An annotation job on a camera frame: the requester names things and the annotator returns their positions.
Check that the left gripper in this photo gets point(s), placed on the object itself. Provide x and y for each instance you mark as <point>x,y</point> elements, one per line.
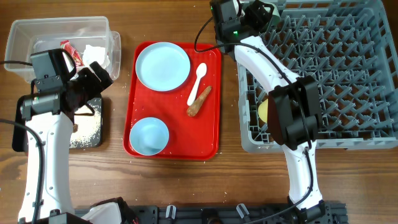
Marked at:
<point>95,86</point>

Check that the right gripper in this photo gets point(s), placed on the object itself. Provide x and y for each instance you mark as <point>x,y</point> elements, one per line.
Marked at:
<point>257,18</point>

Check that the white tissue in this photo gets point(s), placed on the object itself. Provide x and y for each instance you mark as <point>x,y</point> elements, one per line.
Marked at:
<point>95,54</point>

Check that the white rice pile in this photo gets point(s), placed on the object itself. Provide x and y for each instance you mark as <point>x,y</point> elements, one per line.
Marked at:
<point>89,129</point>

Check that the brown food chunk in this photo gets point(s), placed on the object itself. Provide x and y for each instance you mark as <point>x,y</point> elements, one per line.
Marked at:
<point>75,128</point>

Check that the red snack wrapper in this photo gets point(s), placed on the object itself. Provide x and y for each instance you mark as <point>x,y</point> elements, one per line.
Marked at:
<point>77,57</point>

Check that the small light blue bowl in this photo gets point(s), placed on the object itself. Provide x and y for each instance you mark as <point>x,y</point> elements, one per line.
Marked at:
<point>149,136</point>

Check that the yellow plastic cup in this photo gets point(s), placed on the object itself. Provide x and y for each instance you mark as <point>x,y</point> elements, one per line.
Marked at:
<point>263,111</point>

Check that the brown carrot-like food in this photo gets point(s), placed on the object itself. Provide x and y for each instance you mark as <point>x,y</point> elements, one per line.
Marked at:
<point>197,104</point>

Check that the mint green bowl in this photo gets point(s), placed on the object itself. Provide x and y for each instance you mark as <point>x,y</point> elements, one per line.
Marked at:
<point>275,16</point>

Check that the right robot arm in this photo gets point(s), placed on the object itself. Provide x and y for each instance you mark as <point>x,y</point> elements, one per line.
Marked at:
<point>293,105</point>

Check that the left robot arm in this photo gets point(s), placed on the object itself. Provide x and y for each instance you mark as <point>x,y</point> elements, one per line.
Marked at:
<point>48,117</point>

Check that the black waste tray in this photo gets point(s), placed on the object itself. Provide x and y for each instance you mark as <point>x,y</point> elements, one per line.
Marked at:
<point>19,139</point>

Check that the grey dishwasher rack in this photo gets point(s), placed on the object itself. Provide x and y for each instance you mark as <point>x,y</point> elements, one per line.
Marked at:
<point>347,46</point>

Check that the clear plastic bin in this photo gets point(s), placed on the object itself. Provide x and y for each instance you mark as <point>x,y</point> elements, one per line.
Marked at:
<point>30,36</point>

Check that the white plastic spoon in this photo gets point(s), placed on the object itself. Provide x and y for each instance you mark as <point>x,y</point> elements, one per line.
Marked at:
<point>200,73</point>

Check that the large light blue plate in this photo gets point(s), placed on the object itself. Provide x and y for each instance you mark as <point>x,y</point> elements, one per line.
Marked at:
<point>162,66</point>

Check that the red serving tray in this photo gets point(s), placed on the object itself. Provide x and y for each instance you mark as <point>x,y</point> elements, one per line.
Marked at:
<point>190,137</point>

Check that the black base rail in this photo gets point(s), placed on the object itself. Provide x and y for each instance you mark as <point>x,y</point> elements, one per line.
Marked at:
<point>335,213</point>

